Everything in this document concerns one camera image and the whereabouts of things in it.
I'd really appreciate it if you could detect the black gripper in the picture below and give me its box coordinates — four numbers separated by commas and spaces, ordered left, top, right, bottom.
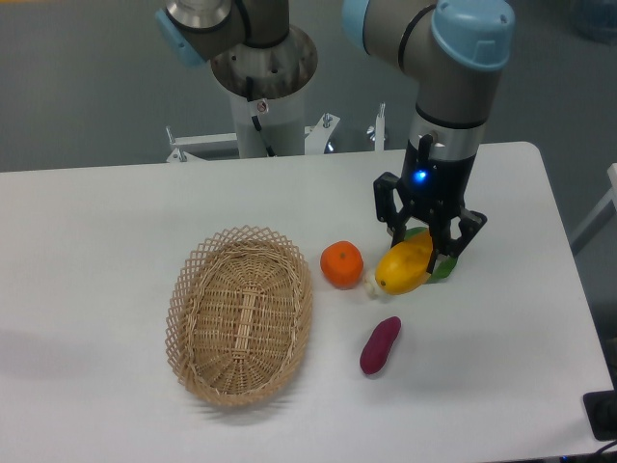
373, 135, 487, 276

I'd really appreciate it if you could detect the yellow mango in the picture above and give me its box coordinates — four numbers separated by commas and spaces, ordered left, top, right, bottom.
374, 231, 433, 295

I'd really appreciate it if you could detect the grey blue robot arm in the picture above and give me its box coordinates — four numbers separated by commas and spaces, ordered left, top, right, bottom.
155, 1, 516, 261

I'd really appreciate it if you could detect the woven wicker basket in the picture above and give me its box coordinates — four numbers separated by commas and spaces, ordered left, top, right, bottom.
165, 226, 312, 406

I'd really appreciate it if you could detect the green leafy white vegetable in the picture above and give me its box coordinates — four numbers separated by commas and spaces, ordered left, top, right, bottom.
362, 227, 457, 298

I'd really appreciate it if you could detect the orange tangerine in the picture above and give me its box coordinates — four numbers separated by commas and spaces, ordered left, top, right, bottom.
320, 241, 363, 289

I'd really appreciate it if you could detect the purple sweet potato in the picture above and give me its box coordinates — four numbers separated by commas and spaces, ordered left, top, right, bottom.
359, 316, 402, 375

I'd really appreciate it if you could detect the black device at table edge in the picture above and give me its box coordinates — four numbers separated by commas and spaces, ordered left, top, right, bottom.
582, 390, 616, 442

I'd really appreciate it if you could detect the white metal base frame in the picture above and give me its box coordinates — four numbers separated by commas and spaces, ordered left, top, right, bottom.
166, 102, 389, 163

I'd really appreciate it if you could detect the white frame at right edge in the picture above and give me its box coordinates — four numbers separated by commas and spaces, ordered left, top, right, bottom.
570, 163, 616, 256

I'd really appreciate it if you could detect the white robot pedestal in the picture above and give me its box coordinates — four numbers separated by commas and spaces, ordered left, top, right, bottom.
210, 26, 319, 159

